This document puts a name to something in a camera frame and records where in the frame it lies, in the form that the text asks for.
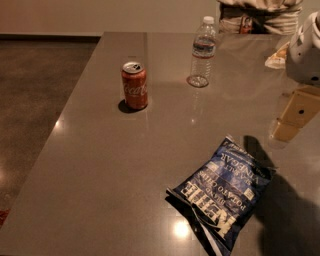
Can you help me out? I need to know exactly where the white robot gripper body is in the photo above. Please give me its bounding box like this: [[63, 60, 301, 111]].
[[286, 11, 320, 86]]

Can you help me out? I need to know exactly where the white food wrapper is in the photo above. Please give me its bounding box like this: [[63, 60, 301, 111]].
[[265, 43, 289, 69]]

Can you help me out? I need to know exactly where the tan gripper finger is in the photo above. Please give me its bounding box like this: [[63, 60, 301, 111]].
[[271, 85, 320, 143]]

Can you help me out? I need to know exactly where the red Coca-Cola can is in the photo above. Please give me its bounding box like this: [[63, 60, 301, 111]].
[[121, 61, 148, 110]]

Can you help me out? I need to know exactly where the blue Kettle chips bag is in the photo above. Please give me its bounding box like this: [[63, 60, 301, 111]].
[[167, 136, 275, 256]]

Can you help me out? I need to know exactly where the clear plastic water bottle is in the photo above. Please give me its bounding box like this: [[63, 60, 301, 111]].
[[187, 16, 216, 88]]

